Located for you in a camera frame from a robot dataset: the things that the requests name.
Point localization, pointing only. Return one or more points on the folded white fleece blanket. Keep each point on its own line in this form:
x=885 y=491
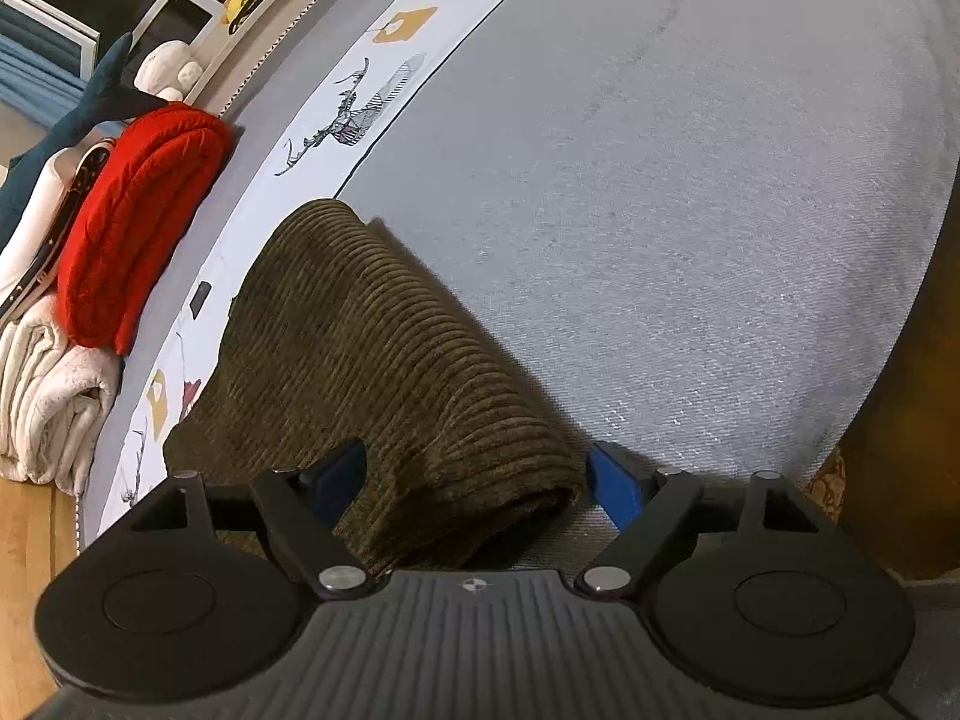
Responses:
x=45 y=390

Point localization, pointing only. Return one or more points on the blue shark plush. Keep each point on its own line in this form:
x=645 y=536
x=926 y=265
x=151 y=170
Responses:
x=105 y=101

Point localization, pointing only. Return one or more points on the grey bed with printed sheet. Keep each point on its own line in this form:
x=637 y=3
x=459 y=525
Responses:
x=675 y=202

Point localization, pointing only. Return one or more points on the folded white duvet dark trim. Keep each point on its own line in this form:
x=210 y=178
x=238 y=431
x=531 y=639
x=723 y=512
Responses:
x=30 y=225

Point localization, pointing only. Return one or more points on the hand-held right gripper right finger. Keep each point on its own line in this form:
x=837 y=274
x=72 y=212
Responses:
x=611 y=484

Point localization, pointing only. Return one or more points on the white plush toy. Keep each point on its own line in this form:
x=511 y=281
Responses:
x=161 y=64

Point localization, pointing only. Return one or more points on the wooden headboard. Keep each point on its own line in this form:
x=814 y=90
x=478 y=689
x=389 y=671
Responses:
x=37 y=540

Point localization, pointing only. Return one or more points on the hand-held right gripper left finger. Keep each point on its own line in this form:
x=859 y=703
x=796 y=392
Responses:
x=341 y=476

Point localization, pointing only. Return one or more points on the brown patterned cloth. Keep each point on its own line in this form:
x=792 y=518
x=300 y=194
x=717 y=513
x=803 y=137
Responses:
x=829 y=491

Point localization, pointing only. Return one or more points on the blue curtain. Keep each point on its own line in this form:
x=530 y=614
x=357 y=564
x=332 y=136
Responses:
x=37 y=52

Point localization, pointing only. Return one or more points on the folded red quilt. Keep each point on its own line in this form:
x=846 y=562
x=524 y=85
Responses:
x=142 y=210

